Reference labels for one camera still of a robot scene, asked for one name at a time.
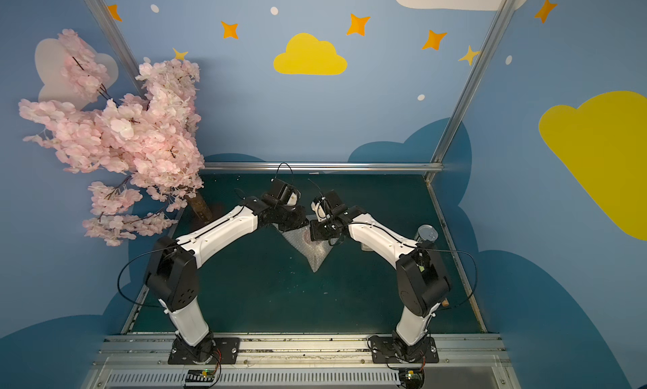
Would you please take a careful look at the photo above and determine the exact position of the bubble wrap sheet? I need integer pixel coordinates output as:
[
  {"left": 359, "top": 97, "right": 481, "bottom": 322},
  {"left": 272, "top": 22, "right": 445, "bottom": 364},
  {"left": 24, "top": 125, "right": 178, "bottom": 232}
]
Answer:
[{"left": 274, "top": 219, "right": 340, "bottom": 273}]

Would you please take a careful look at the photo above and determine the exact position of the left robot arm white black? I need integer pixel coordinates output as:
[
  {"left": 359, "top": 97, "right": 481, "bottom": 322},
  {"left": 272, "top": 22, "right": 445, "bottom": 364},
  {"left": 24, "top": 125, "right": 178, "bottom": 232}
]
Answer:
[{"left": 144, "top": 192, "right": 308, "bottom": 365}]

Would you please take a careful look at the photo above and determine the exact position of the pink cherry blossom tree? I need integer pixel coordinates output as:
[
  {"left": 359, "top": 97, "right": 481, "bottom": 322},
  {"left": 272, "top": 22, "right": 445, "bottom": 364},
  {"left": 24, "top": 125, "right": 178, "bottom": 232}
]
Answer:
[{"left": 19, "top": 55, "right": 205, "bottom": 247}]

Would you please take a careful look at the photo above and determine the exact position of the small round device right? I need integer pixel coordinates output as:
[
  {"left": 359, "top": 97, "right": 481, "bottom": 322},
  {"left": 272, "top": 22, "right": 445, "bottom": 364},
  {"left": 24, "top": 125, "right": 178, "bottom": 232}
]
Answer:
[{"left": 399, "top": 370, "right": 425, "bottom": 389}]

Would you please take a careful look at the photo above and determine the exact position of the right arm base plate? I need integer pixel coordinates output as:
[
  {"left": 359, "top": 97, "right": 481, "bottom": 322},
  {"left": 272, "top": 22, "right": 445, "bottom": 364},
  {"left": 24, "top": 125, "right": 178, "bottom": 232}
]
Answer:
[{"left": 367, "top": 335, "right": 439, "bottom": 365}]

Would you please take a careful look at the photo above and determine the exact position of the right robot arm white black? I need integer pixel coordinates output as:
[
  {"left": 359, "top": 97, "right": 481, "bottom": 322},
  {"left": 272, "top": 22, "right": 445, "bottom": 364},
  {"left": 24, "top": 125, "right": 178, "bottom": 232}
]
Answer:
[{"left": 310, "top": 207, "right": 452, "bottom": 363}]

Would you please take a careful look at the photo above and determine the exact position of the tree base plate dark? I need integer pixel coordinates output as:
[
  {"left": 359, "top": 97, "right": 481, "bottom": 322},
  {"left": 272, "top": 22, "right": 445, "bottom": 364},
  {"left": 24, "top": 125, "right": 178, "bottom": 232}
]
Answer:
[{"left": 190, "top": 203, "right": 227, "bottom": 232}]

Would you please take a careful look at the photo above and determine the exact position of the small circuit board left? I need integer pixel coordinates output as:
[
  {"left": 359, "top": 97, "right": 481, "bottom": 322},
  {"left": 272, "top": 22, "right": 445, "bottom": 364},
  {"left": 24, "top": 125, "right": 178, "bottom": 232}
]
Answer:
[{"left": 183, "top": 369, "right": 216, "bottom": 388}]

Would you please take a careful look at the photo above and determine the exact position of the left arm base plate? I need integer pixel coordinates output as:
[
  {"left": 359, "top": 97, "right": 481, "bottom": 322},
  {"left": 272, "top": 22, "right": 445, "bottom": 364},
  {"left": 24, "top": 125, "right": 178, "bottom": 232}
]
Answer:
[{"left": 168, "top": 334, "right": 241, "bottom": 365}]

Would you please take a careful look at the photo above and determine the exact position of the aluminium rail front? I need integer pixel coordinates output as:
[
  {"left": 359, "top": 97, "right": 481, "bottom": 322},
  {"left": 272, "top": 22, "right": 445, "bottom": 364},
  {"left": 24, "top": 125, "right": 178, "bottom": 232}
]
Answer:
[{"left": 82, "top": 333, "right": 521, "bottom": 388}]

